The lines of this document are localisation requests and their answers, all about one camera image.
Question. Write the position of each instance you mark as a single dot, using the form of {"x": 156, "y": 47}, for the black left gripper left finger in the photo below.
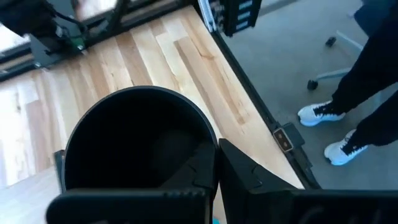
{"x": 130, "y": 207}

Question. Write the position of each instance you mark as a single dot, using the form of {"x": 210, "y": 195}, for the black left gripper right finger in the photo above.
{"x": 248, "y": 193}

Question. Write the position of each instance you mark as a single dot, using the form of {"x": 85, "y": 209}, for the large black cup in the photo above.
{"x": 133, "y": 140}

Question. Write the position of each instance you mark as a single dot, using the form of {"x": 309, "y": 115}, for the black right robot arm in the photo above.
{"x": 34, "y": 21}

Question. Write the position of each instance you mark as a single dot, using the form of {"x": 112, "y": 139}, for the white sneaker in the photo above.
{"x": 314, "y": 114}
{"x": 339, "y": 152}

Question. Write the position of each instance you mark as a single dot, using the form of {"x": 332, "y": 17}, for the white office chair base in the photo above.
{"x": 335, "y": 73}

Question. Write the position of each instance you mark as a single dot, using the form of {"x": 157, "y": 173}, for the person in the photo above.
{"x": 370, "y": 71}

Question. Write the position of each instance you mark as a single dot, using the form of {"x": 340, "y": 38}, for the black table edge bracket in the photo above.
{"x": 287, "y": 138}

